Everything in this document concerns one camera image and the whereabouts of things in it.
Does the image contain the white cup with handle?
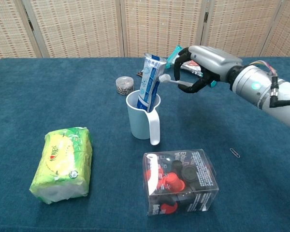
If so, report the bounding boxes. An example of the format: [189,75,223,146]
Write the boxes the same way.
[126,89,161,146]

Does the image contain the white toothbrush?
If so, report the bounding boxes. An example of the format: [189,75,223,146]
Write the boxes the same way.
[159,74,194,87]

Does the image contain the blue white toothpaste tube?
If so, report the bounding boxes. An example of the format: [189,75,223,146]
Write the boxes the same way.
[136,53,168,113]

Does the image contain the small clear round jar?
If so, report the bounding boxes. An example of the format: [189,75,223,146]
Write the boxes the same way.
[115,76,135,96]

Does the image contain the green tissue pack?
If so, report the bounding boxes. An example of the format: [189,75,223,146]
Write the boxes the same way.
[29,126,93,205]

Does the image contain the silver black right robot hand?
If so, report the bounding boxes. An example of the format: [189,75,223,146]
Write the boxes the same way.
[173,45,243,94]

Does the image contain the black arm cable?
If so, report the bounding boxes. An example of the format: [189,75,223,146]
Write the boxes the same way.
[269,76,290,108]

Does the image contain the clear box of capsules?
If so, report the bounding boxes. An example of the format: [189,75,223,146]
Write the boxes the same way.
[142,148,219,217]

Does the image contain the teal snack package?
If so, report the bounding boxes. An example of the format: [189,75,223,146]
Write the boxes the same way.
[166,45,217,88]

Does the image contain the dark teal tablecloth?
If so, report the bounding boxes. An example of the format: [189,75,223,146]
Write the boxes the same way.
[0,57,290,232]

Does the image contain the woven folding screen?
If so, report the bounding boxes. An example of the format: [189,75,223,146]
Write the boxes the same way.
[0,0,290,63]

